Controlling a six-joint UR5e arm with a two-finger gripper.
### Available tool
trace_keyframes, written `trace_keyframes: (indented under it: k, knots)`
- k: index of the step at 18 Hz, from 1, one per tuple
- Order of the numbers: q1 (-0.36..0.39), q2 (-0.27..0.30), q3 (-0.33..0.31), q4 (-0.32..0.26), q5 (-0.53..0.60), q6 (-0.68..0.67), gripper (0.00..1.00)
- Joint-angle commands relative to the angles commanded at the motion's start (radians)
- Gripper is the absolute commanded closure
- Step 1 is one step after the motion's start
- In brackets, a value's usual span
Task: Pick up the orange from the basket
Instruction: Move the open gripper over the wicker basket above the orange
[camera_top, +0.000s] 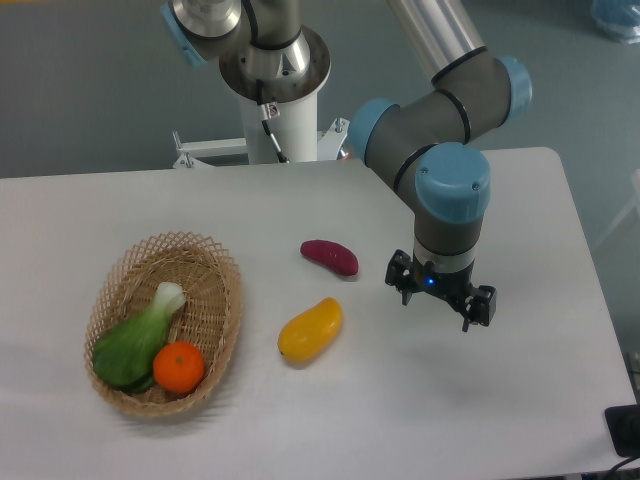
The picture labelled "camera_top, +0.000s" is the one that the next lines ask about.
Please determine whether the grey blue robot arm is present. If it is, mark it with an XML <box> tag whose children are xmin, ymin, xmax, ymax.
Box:
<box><xmin>161</xmin><ymin>1</ymin><xmax>532</xmax><ymax>326</ymax></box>

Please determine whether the green bok choy toy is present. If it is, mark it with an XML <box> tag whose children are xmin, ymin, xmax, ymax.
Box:
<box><xmin>91</xmin><ymin>282</ymin><xmax>186</xmax><ymax>394</ymax></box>

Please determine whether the orange fruit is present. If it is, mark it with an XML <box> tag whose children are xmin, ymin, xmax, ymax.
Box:
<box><xmin>153</xmin><ymin>341</ymin><xmax>205</xmax><ymax>395</ymax></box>

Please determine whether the purple sweet potato toy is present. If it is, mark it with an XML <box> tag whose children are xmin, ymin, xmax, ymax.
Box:
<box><xmin>300</xmin><ymin>239</ymin><xmax>359</xmax><ymax>277</ymax></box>

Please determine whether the blue object in corner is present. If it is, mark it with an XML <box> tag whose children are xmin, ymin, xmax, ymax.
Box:
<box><xmin>591</xmin><ymin>0</ymin><xmax>639</xmax><ymax>44</ymax></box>

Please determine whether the black device at table edge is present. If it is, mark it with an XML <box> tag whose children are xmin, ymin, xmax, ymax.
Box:
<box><xmin>604</xmin><ymin>404</ymin><xmax>639</xmax><ymax>457</ymax></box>

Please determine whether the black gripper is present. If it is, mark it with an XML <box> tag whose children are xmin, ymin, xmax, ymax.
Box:
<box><xmin>385</xmin><ymin>249</ymin><xmax>497</xmax><ymax>332</ymax></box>

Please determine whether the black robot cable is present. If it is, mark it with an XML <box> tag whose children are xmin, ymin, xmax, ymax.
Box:
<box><xmin>255</xmin><ymin>78</ymin><xmax>291</xmax><ymax>164</ymax></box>

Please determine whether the woven wicker basket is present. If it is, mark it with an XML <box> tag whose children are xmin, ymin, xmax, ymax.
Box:
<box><xmin>84</xmin><ymin>232</ymin><xmax>242</xmax><ymax>417</ymax></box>

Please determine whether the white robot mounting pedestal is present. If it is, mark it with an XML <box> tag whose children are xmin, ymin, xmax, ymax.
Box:
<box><xmin>173</xmin><ymin>26</ymin><xmax>349</xmax><ymax>168</ymax></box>

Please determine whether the yellow mango toy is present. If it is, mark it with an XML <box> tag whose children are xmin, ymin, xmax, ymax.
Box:
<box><xmin>277</xmin><ymin>297</ymin><xmax>343</xmax><ymax>363</ymax></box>

